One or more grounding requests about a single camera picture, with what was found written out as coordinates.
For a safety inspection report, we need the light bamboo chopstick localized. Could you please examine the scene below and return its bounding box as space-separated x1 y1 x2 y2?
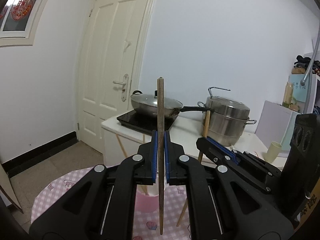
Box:
176 109 212 228

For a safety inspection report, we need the dark wooden chopstick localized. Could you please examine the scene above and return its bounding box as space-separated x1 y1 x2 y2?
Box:
157 77 165 235

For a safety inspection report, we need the pale green plastic cup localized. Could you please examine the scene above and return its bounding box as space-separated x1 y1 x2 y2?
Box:
264 141 282 163

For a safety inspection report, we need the pink checked tablecloth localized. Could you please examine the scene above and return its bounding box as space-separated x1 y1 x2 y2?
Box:
30 167 191 239

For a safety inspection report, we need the pink cup holder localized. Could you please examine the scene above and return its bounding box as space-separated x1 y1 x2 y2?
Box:
135 184 159 213

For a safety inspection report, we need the lilac white board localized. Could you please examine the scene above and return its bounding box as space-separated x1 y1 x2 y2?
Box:
255 101 299 157

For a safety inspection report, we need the stainless steel steamer pot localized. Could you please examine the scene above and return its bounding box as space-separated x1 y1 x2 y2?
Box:
197 87 257 147

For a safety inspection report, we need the black induction cooker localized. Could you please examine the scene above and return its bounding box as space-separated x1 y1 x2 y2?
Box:
116 109 181 135

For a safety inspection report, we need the steel wok with lid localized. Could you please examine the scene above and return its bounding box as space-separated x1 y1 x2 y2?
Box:
130 90 211 119

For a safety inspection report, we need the cream panel door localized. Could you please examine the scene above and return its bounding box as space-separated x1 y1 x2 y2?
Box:
78 0 148 152

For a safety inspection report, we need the window with red decorations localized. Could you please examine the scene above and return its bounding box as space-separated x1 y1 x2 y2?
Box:
1 0 48 47

